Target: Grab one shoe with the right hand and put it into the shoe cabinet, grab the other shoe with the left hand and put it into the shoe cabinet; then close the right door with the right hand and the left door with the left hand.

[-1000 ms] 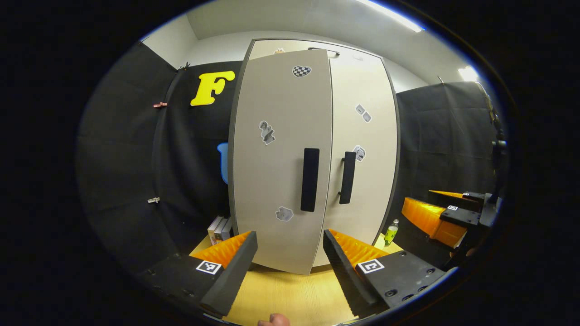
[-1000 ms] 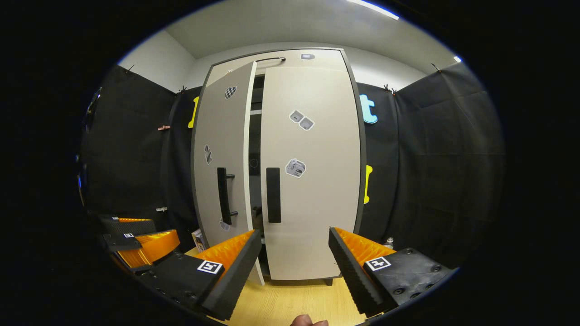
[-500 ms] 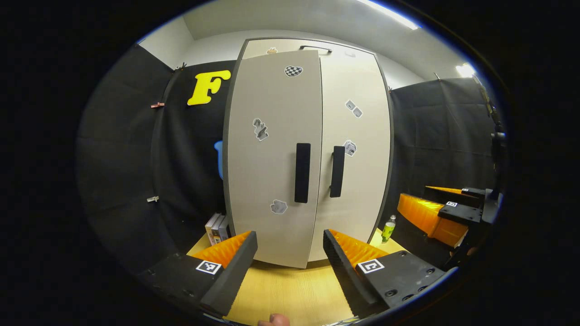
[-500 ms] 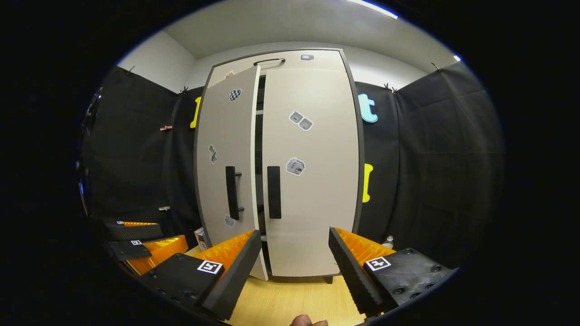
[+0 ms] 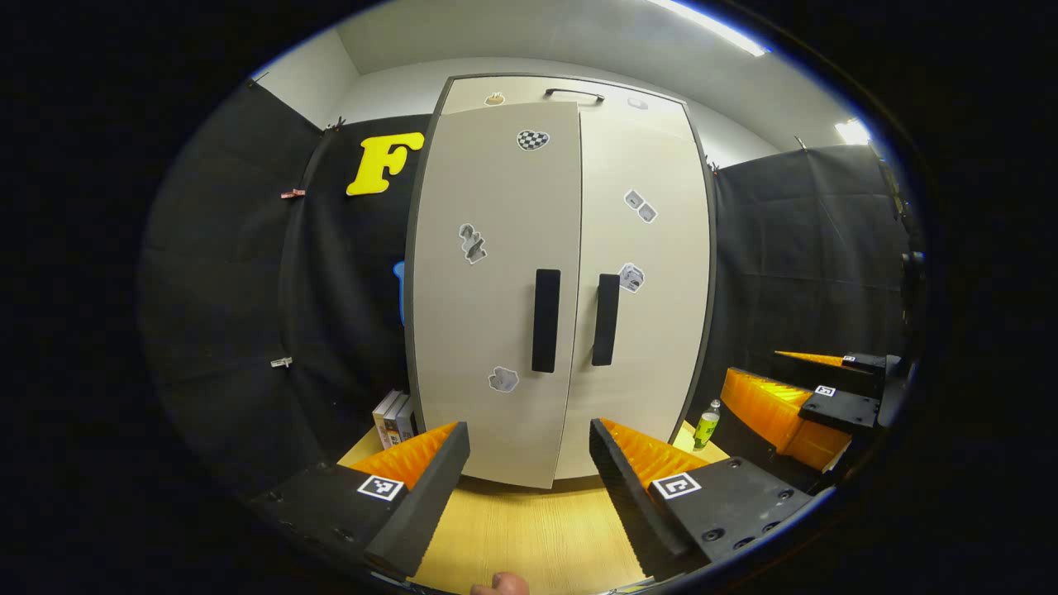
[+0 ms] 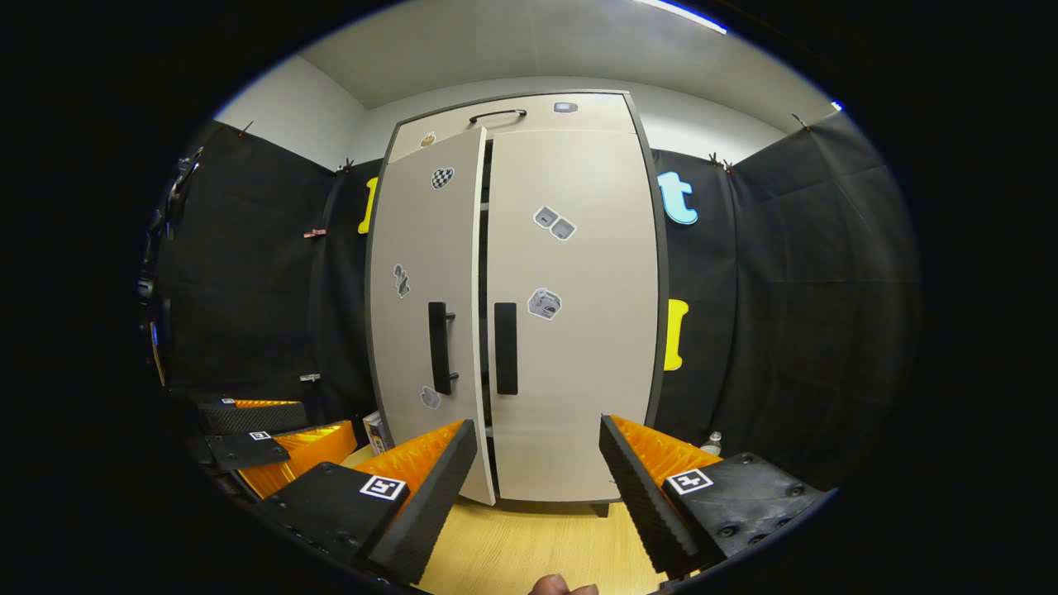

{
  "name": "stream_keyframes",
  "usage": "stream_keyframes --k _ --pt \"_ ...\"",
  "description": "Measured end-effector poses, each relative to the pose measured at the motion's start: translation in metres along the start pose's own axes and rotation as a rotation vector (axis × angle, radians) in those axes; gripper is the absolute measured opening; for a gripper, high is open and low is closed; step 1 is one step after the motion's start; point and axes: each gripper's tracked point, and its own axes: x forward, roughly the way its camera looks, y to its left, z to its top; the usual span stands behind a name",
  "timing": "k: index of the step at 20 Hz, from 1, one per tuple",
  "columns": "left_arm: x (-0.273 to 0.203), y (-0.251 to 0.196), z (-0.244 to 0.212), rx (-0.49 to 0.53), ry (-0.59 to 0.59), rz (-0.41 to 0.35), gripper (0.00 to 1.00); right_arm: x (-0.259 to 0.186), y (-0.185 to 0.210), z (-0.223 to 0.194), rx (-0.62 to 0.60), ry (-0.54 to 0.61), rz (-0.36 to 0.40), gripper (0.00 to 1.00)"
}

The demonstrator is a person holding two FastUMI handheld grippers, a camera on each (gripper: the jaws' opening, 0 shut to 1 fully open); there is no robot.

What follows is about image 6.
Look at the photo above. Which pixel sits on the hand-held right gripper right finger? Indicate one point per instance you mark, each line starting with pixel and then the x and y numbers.
pixel 645 504

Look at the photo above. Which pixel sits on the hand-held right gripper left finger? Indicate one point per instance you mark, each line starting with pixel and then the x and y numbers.
pixel 430 504

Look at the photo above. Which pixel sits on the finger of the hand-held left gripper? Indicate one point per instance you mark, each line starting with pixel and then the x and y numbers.
pixel 252 417
pixel 248 450

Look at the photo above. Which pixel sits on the white shoe cabinet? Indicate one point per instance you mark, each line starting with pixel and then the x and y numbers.
pixel 579 430

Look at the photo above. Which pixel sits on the white cabinet door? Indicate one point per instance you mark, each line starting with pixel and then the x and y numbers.
pixel 430 240
pixel 595 372

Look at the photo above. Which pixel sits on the beige cabinet drawer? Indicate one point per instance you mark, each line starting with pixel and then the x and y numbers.
pixel 529 121

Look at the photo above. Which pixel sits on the plastic drink bottle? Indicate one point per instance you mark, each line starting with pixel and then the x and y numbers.
pixel 712 444

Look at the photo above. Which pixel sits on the black backdrop cloth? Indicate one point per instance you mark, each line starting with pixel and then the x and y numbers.
pixel 785 314

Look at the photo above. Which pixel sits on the long ceiling light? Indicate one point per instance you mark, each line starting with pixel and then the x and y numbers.
pixel 682 15

